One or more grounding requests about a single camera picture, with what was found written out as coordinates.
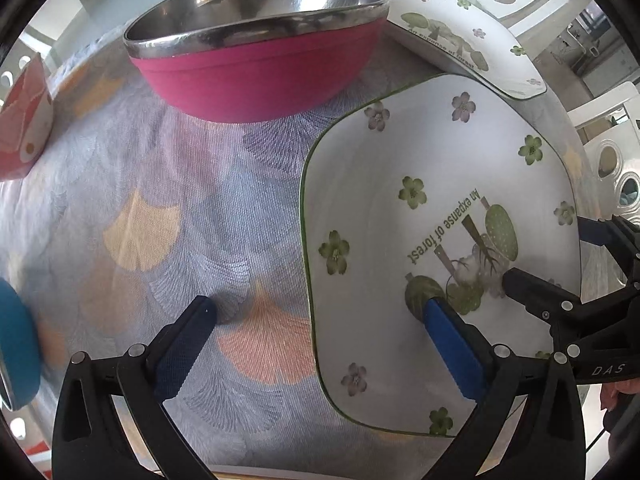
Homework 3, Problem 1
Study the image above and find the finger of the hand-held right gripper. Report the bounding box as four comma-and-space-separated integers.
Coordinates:
502, 268, 586, 333
579, 214, 640, 266

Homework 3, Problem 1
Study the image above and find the blue steel-lined bowl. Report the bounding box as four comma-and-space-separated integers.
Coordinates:
0, 279, 43, 411

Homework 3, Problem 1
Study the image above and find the leaf-print tablecloth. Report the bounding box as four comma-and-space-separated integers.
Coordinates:
0, 35, 591, 476

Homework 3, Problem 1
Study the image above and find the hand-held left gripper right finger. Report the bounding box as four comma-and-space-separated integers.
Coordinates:
422, 297, 591, 480

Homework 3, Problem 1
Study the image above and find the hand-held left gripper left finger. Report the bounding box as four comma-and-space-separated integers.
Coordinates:
52, 296, 218, 480

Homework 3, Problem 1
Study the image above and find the white floral square plate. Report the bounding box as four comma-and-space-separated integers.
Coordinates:
299, 74, 583, 438
347, 0, 548, 102

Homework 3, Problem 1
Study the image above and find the pink steel-lined bowl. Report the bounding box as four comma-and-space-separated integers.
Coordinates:
123, 0, 391, 123

